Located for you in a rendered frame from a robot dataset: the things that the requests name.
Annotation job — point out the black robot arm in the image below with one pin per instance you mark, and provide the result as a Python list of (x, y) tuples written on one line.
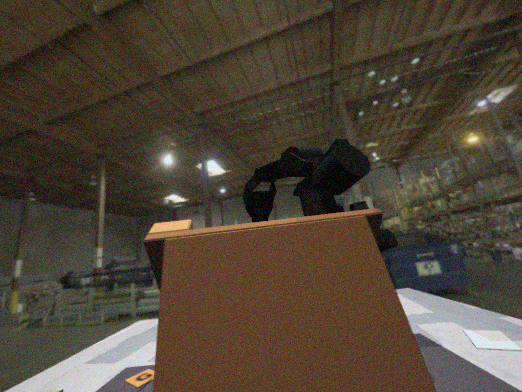
[(326, 175)]

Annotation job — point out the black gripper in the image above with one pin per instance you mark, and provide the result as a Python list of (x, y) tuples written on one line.
[(386, 239)]

